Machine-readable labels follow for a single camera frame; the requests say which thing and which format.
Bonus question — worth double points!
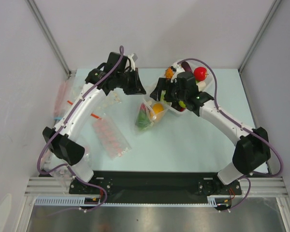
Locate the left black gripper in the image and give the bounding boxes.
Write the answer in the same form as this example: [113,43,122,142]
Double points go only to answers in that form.
[116,68,145,95]

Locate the yellow toy lemon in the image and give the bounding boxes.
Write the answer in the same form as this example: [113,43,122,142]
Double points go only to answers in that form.
[152,103,164,115]

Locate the clear white-dotted zip bag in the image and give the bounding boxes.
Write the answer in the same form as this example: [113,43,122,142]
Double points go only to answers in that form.
[135,83,171,132]

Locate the green toy bell pepper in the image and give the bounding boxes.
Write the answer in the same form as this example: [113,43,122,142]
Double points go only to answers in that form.
[135,111,151,130]

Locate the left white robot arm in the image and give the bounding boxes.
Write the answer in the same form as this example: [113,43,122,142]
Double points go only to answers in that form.
[43,47,146,193]

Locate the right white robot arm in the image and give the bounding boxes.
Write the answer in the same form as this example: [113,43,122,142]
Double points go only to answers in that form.
[150,72,271,194]

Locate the clear bag red dots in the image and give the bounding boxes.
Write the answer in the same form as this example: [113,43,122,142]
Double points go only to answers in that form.
[93,117,131,160]

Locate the clear bag pink dots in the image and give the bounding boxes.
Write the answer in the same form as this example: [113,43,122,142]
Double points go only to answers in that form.
[84,146,92,168]

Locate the orange toy pineapple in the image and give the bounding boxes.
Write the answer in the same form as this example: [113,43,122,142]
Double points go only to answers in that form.
[165,67,174,79]

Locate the green toy apple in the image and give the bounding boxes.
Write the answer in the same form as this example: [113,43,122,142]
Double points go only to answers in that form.
[178,101,186,108]

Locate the purple toy eggplant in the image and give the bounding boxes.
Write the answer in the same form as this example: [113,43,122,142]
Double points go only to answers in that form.
[181,61,193,73]

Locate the red toy apple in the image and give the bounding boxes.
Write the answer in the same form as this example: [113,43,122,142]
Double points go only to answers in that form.
[193,67,208,82]

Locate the white perforated plastic basket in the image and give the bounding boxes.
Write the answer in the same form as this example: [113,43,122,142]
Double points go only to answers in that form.
[156,58,217,115]

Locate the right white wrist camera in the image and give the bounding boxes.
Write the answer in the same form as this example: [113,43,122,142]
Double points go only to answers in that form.
[171,62,185,81]

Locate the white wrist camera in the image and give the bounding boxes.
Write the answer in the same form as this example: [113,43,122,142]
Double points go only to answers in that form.
[171,62,185,81]
[128,53,138,71]

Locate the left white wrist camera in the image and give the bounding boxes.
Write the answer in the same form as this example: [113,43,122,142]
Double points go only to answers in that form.
[128,53,138,71]

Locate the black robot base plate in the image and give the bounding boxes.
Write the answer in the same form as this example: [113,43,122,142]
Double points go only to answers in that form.
[69,171,242,204]

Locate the left aluminium frame post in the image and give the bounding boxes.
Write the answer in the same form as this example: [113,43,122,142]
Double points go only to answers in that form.
[25,0,72,78]

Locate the aluminium frame post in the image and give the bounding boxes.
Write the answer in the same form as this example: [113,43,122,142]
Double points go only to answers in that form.
[238,0,283,75]
[25,0,72,78]

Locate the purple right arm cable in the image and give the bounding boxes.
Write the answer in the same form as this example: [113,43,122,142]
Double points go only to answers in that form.
[177,58,285,213]

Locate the white slotted cable duct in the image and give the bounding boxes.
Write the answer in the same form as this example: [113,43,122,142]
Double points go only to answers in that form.
[34,196,230,207]

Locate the right aluminium frame post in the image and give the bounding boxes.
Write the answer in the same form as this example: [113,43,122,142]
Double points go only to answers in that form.
[238,0,283,75]

